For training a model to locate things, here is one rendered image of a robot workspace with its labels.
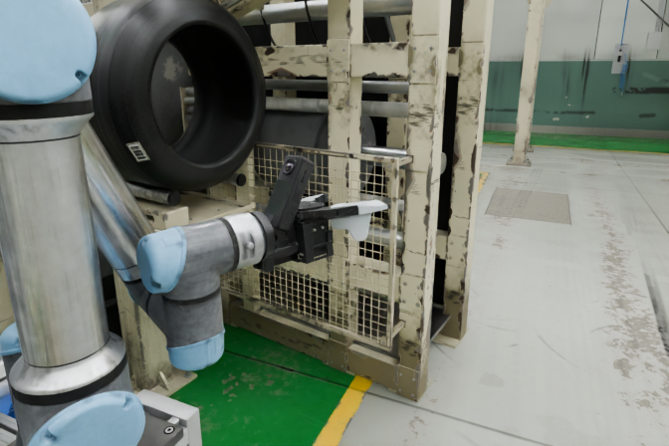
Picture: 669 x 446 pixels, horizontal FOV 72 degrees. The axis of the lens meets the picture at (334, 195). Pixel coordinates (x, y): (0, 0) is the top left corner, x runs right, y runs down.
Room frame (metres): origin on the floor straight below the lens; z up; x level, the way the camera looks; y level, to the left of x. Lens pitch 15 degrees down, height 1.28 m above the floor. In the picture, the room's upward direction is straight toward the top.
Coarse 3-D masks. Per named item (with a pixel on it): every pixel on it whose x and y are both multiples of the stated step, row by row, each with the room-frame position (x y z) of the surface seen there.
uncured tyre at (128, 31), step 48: (144, 0) 1.35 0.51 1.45; (192, 0) 1.42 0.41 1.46; (144, 48) 1.26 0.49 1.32; (192, 48) 1.74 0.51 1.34; (240, 48) 1.56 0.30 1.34; (96, 96) 1.23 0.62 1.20; (144, 96) 1.24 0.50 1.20; (240, 96) 1.75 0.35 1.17; (144, 144) 1.24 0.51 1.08; (192, 144) 1.71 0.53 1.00; (240, 144) 1.54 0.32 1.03
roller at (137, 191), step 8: (128, 184) 1.43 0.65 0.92; (136, 184) 1.41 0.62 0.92; (144, 184) 1.41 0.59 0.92; (136, 192) 1.39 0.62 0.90; (144, 192) 1.37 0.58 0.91; (152, 192) 1.35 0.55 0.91; (160, 192) 1.34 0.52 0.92; (168, 192) 1.32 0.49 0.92; (176, 192) 1.33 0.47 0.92; (152, 200) 1.36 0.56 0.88; (160, 200) 1.33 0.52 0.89; (168, 200) 1.31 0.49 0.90; (176, 200) 1.33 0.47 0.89
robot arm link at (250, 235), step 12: (228, 216) 0.60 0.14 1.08; (240, 216) 0.60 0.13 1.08; (252, 216) 0.61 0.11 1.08; (240, 228) 0.58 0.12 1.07; (252, 228) 0.59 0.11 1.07; (240, 240) 0.57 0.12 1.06; (252, 240) 0.58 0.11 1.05; (264, 240) 0.60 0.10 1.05; (240, 252) 0.57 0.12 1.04; (252, 252) 0.58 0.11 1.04; (264, 252) 0.60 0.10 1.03; (240, 264) 0.57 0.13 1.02; (252, 264) 0.59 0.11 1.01
